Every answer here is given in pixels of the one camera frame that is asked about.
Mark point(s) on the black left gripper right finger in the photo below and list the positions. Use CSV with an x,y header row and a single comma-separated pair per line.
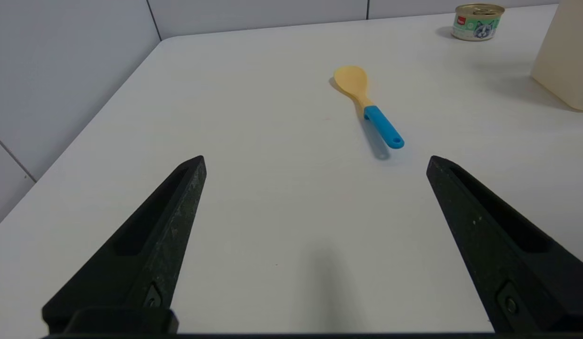
x,y
503,254

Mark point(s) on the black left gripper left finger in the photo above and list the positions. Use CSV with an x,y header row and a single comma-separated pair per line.
x,y
145,254

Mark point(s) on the cream plastic box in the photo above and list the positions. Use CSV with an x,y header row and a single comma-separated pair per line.
x,y
567,56

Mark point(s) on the green cat food can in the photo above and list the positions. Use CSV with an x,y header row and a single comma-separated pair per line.
x,y
477,26

